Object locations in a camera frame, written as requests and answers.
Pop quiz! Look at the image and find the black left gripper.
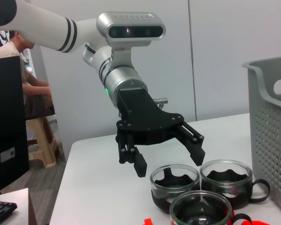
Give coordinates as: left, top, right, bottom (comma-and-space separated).
115, 88, 206, 178

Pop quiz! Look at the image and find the glass teacup black sleeve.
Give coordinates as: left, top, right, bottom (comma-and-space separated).
169, 190, 253, 225
149, 164, 200, 214
200, 159, 270, 210

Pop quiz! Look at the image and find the grey perforated storage bin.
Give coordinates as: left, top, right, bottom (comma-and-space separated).
242, 56, 281, 215

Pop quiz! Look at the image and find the bright red slope block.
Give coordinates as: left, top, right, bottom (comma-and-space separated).
252, 219, 281, 225

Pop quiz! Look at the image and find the left wrist silver connector plug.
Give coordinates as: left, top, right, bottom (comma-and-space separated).
153, 97, 169, 110

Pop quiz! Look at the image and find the beige plastic stool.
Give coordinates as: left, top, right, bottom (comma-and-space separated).
25, 114, 61, 169

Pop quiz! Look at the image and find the white side desk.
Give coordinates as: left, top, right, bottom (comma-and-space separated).
0, 187, 37, 225

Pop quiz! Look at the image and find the black computer monitor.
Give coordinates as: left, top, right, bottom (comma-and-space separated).
0, 55, 30, 198

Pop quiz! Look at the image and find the black keyboard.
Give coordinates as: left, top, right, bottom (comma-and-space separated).
0, 200, 18, 225

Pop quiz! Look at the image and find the seated person beige shirt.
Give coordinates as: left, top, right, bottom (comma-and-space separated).
0, 30, 56, 120

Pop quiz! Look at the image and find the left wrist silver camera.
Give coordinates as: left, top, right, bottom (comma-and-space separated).
96, 11, 166, 68

